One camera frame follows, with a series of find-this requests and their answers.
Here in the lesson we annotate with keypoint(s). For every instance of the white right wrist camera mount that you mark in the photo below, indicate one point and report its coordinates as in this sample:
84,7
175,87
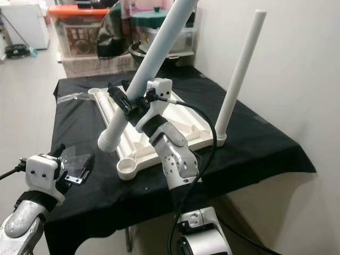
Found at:
162,91

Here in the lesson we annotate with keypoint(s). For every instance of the orange lid storage box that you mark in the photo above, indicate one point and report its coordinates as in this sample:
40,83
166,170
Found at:
77,34

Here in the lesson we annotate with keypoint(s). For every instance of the dark metal basin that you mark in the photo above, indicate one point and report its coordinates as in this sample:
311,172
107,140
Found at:
138,58

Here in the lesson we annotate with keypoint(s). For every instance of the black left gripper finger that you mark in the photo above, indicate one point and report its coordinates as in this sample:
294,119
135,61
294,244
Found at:
90,166
59,150

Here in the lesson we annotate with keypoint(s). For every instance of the clear plastic container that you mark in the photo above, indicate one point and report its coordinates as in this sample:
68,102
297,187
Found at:
183,40

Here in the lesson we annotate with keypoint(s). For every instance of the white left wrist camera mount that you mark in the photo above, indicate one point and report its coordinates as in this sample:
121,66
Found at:
42,175

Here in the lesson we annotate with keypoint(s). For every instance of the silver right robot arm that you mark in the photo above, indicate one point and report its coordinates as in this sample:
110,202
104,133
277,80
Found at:
178,164

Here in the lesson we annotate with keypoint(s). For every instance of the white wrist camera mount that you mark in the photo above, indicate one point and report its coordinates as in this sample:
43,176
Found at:
42,175
162,91

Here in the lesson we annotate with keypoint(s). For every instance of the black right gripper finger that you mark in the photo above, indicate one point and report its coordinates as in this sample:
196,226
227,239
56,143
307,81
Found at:
124,100
127,85

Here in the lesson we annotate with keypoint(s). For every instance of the black tablecloth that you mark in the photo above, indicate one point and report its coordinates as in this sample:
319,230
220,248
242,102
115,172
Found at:
265,149

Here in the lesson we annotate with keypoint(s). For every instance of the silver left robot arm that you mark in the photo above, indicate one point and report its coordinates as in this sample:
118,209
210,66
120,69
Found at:
26,226

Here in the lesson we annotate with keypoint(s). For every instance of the white chest appliance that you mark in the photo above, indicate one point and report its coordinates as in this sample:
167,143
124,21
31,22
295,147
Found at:
26,24

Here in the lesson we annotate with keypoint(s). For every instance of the white plastic children table top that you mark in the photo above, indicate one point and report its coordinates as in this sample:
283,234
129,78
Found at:
149,154

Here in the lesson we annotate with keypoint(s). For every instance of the black folding table frame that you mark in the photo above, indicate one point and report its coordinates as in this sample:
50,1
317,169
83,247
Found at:
128,240

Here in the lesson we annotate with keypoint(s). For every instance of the beige cloth covered table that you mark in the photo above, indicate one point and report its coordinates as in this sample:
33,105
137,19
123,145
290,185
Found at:
95,66

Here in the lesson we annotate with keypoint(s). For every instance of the clear plastic film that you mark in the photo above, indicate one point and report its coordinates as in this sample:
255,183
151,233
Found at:
73,97
77,162

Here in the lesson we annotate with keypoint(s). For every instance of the green pot lid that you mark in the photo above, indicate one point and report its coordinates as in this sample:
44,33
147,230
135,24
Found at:
146,18

